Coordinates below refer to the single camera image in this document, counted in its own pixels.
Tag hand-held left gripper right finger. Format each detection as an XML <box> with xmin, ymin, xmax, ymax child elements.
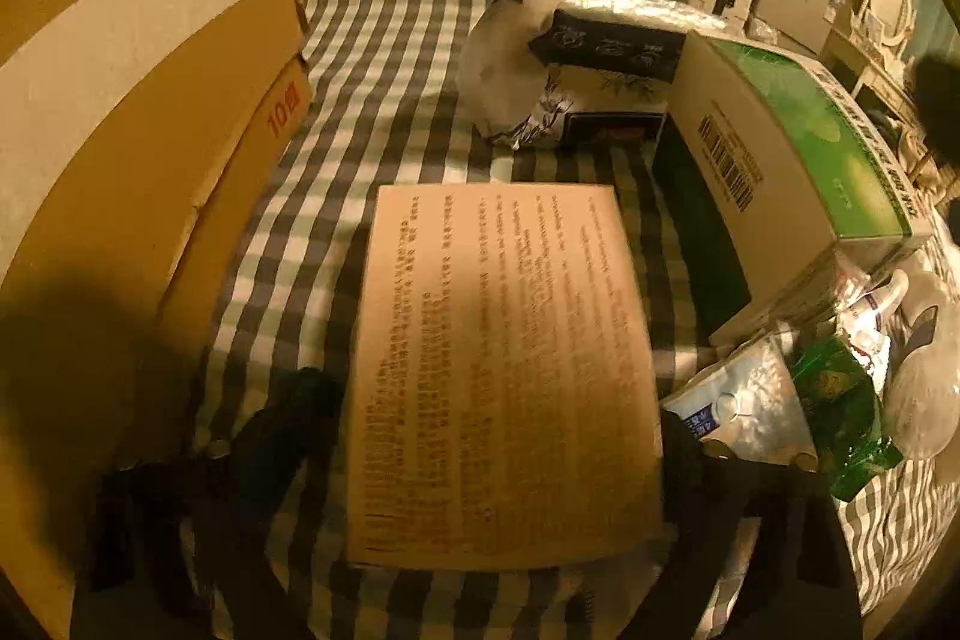
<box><xmin>592</xmin><ymin>413</ymin><xmax>865</xmax><ymax>640</ymax></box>

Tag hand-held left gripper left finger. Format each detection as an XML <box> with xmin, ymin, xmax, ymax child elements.
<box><xmin>71</xmin><ymin>368</ymin><xmax>347</xmax><ymax>640</ymax></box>

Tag brown printed box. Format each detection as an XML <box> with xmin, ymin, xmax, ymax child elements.
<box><xmin>346</xmin><ymin>182</ymin><xmax>665</xmax><ymax>570</ymax></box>

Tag brown cardboard box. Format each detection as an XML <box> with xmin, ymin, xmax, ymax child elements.
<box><xmin>0</xmin><ymin>0</ymin><xmax>314</xmax><ymax>640</ymax></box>

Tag white navy tissue pack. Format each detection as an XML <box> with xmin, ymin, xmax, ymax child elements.
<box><xmin>459</xmin><ymin>0</ymin><xmax>687</xmax><ymax>150</ymax></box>

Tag white pouch blue label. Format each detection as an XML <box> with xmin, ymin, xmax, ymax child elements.
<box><xmin>664</xmin><ymin>336</ymin><xmax>818</xmax><ymax>465</ymax></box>

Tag green plastic wrapper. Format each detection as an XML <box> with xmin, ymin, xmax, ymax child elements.
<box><xmin>795</xmin><ymin>336</ymin><xmax>905</xmax><ymax>502</ymax></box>

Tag white cosmetic tube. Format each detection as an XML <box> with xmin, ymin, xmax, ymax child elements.
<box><xmin>840</xmin><ymin>269</ymin><xmax>912</xmax><ymax>326</ymax></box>

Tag green and white carton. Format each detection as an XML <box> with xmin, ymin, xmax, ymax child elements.
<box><xmin>652</xmin><ymin>31</ymin><xmax>935</xmax><ymax>348</ymax></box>

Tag small black red box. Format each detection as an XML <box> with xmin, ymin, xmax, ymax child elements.
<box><xmin>562</xmin><ymin>111</ymin><xmax>668</xmax><ymax>146</ymax></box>

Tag white dressing table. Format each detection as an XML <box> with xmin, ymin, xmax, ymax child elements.
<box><xmin>825</xmin><ymin>25</ymin><xmax>938</xmax><ymax>109</ymax></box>

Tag silver foil bag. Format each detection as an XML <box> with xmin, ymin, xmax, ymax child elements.
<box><xmin>555</xmin><ymin>0</ymin><xmax>736</xmax><ymax>37</ymax></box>

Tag small grey fridge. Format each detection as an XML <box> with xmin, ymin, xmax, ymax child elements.
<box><xmin>754</xmin><ymin>0</ymin><xmax>856</xmax><ymax>56</ymax></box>

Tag oval white mirror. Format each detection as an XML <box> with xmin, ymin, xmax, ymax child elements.
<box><xmin>855</xmin><ymin>0</ymin><xmax>920</xmax><ymax>49</ymax></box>

